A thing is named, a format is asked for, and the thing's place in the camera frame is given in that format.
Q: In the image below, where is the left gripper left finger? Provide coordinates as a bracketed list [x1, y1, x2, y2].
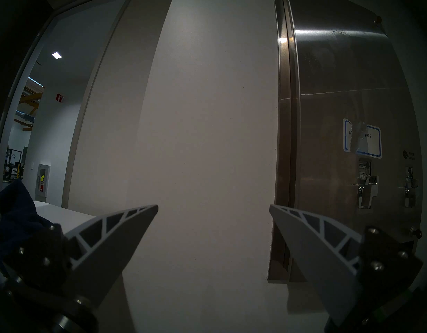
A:
[0, 205, 159, 312]

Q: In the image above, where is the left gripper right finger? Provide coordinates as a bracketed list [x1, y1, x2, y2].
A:
[268, 204, 424, 328]

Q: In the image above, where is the white table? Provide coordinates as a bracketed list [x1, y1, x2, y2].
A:
[0, 195, 96, 236]

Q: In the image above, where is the dark blue cloth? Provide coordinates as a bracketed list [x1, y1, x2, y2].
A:
[0, 179, 54, 267]

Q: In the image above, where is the blue bordered white label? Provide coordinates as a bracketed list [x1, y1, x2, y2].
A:
[343, 119, 382, 159]

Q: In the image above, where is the black metal rack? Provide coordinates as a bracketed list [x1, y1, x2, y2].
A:
[4, 147, 27, 180]

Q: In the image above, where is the fire extinguisher wall cabinet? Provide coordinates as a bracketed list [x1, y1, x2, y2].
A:
[35, 164, 51, 197]

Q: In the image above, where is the grey door frame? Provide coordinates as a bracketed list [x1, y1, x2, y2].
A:
[0, 0, 138, 208]

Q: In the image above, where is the stainless steel wall dispenser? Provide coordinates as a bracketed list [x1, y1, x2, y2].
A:
[267, 0, 424, 284]

